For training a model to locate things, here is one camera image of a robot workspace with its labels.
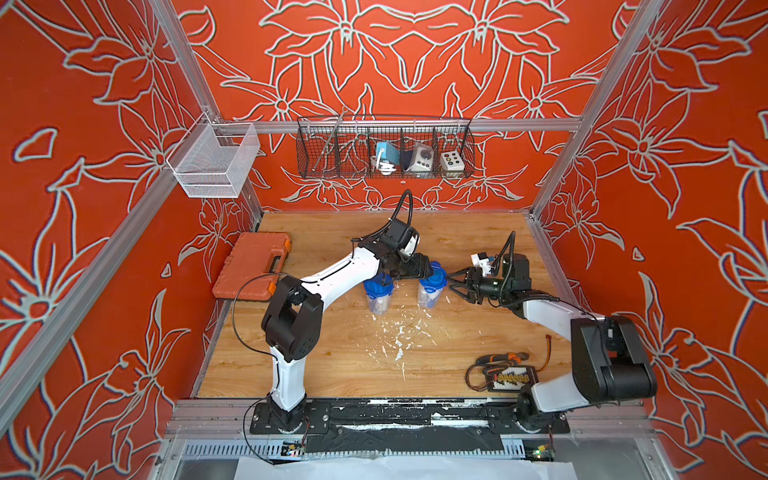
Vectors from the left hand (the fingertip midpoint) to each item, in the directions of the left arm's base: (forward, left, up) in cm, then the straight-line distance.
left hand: (427, 270), depth 86 cm
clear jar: (-8, +14, -8) cm, 18 cm away
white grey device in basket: (+30, +3, +18) cm, 35 cm away
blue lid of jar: (-6, +14, 0) cm, 15 cm away
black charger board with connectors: (-25, -22, -13) cm, 36 cm away
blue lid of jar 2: (-3, -3, 0) cm, 4 cm away
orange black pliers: (-19, -24, -12) cm, 34 cm away
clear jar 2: (-5, -2, -10) cm, 11 cm away
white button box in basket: (+31, -7, +16) cm, 35 cm away
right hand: (-4, -5, 0) cm, 6 cm away
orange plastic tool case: (+3, +57, -9) cm, 58 cm away
